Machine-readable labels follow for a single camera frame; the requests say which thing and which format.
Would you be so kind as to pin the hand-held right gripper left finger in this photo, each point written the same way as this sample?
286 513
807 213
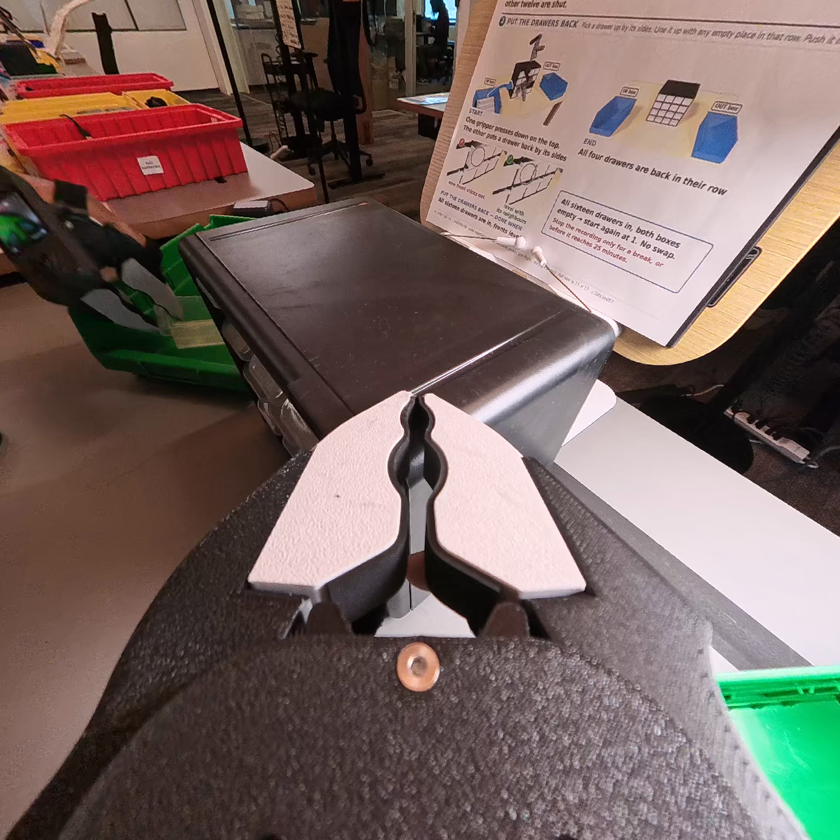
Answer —
328 512

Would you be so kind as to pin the set of clear drawers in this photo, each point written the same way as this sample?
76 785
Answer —
275 407

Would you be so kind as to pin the white instruction sheet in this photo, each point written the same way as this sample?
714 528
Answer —
656 164

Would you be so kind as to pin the black power adapter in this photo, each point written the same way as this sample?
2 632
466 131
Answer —
253 207

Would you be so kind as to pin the yellow plastic bin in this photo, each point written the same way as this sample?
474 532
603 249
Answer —
59 108
161 98

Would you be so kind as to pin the white power strip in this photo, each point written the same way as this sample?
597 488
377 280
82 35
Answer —
768 433

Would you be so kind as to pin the black drawer cabinet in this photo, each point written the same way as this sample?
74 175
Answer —
394 295

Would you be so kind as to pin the white curved object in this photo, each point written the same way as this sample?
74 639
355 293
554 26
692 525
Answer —
59 23

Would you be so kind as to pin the red bin white label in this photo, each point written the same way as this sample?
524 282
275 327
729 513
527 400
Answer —
98 164

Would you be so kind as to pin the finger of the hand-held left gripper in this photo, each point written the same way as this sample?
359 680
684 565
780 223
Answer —
115 310
154 289

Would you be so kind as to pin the red plastic bin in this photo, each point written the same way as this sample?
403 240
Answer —
92 84

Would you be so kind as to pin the green plastic bin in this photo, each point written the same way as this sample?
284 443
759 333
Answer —
794 754
164 367

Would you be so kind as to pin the black floor stand pole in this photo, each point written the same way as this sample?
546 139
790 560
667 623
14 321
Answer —
229 72

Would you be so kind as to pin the background table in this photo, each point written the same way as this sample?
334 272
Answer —
423 102

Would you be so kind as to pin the wooden document stand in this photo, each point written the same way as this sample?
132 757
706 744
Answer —
787 262

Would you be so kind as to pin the black sheet clip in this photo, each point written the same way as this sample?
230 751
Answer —
735 279

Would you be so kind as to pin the light desk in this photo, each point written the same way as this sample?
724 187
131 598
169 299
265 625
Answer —
98 492

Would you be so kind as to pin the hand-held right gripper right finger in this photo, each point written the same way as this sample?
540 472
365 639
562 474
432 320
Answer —
499 518

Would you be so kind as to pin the black office chair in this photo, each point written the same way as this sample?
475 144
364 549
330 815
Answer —
328 105

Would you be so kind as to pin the clear plastic drawer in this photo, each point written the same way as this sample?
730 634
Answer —
197 328

